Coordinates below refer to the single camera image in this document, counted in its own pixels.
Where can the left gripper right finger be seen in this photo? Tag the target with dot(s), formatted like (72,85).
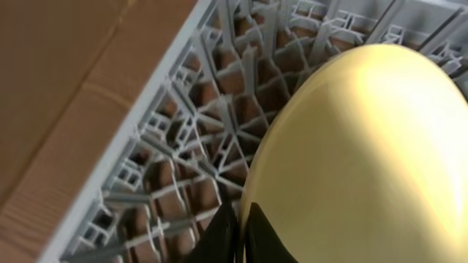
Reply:
(262,243)

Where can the grey plastic dish rack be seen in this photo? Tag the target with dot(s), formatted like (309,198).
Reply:
(187,144)

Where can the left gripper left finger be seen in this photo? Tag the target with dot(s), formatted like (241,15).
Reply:
(219,241)

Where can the yellow round plate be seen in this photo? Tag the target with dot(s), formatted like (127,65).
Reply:
(367,162)

